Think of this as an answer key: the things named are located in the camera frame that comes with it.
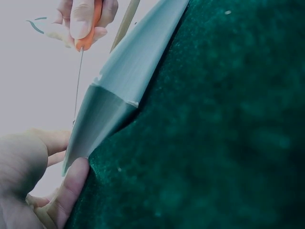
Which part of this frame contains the person's left hand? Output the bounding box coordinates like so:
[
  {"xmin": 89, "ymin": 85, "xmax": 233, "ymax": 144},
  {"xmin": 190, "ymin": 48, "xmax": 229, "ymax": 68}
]
[{"xmin": 0, "ymin": 128, "xmax": 91, "ymax": 229}]

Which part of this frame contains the person's right hand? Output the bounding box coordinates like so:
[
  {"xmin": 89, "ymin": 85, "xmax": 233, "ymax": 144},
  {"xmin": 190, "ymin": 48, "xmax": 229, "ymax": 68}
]
[{"xmin": 51, "ymin": 0, "xmax": 119, "ymax": 48}]

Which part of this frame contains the orange-handled thin metal awl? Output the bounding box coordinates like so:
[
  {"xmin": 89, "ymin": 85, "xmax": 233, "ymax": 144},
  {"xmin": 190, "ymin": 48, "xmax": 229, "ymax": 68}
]
[{"xmin": 72, "ymin": 0, "xmax": 103, "ymax": 126}]

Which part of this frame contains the grey fabric sheet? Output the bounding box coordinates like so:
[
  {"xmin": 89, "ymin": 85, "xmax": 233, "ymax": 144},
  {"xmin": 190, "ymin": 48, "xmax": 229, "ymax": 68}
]
[{"xmin": 61, "ymin": 0, "xmax": 191, "ymax": 177}]

